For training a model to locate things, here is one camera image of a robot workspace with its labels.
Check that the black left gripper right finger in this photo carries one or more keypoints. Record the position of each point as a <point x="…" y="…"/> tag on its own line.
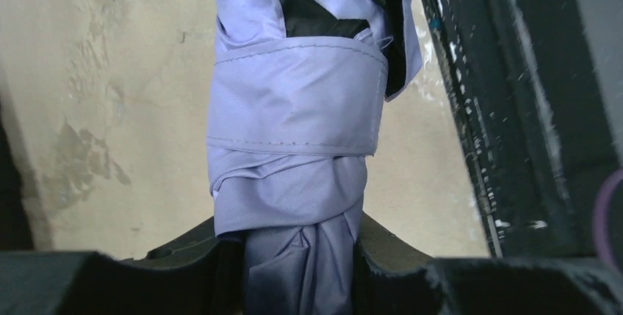
<point x="392" y="277"/>

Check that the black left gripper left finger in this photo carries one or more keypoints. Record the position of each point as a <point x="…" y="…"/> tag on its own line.
<point x="193" y="274"/>

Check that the lilac umbrella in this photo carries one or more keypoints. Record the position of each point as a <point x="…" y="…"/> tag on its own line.
<point x="296" y="97"/>

